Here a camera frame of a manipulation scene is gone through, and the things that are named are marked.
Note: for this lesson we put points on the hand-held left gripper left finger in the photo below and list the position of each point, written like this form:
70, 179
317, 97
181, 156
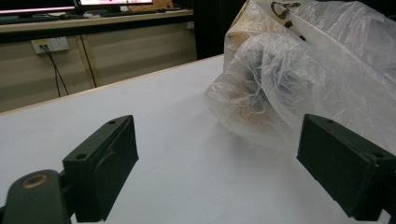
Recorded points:
99, 174

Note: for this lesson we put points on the translucent plastic bag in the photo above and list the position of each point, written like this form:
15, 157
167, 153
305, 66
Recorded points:
327, 77

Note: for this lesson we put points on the wide computer monitor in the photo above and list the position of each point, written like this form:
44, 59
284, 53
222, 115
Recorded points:
34, 4

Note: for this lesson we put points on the beige office desk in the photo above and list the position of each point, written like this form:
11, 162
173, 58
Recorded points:
140, 46

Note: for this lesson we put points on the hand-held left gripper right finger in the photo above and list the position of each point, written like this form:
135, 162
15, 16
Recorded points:
342, 165

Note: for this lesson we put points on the white wall power outlet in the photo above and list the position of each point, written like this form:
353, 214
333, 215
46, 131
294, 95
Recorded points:
54, 44

